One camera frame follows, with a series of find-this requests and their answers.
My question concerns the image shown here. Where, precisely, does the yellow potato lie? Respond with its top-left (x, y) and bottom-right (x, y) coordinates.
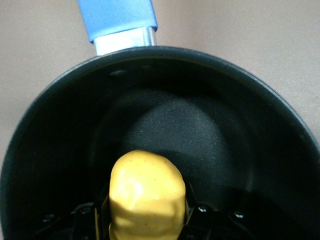
top-left (108, 149), bottom-right (187, 240)

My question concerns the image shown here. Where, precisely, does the black pot with blue handle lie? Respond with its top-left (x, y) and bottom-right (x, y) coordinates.
top-left (0, 0), bottom-right (320, 240)

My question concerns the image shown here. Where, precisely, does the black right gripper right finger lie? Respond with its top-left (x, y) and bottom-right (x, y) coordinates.
top-left (183, 181), bottom-right (247, 240)

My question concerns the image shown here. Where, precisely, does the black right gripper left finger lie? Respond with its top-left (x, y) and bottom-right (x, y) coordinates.
top-left (41, 181), bottom-right (111, 240)

